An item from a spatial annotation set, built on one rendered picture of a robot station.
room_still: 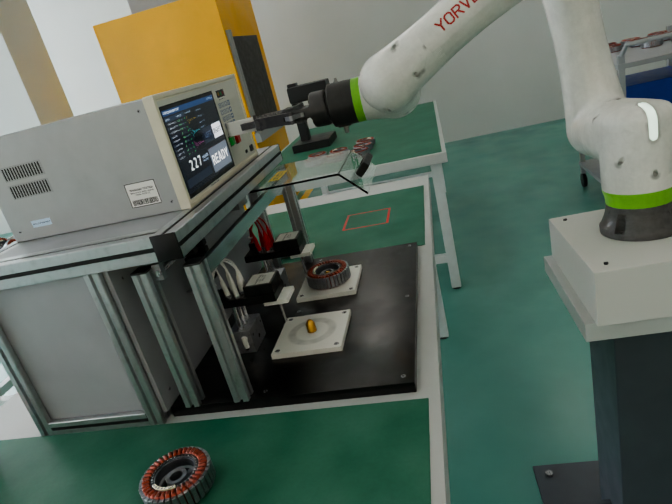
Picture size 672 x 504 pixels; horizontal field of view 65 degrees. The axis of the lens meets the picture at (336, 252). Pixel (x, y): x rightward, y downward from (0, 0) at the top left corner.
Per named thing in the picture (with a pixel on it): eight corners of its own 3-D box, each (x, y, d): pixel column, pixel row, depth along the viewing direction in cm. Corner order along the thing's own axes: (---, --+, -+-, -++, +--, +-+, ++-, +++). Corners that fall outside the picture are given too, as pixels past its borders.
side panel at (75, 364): (171, 414, 102) (107, 266, 91) (164, 424, 100) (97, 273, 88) (51, 426, 109) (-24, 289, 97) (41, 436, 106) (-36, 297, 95)
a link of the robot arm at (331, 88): (352, 72, 115) (347, 76, 106) (363, 125, 119) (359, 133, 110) (325, 79, 116) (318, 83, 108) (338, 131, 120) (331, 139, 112)
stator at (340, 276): (353, 267, 138) (350, 255, 137) (348, 287, 128) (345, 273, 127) (313, 274, 141) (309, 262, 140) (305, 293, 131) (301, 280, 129)
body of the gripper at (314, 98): (330, 127, 111) (289, 136, 113) (336, 120, 119) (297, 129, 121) (322, 91, 108) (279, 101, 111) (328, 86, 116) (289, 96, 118)
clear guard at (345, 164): (376, 167, 139) (372, 145, 137) (368, 193, 118) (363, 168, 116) (262, 190, 147) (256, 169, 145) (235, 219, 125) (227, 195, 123)
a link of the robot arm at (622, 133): (650, 181, 111) (645, 90, 105) (694, 199, 96) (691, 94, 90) (586, 195, 112) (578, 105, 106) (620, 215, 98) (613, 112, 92)
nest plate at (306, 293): (362, 268, 140) (361, 263, 140) (356, 294, 126) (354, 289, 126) (308, 276, 143) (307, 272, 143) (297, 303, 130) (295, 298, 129)
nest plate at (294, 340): (351, 313, 118) (350, 308, 118) (342, 351, 104) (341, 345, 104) (288, 322, 121) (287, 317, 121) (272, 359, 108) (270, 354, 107)
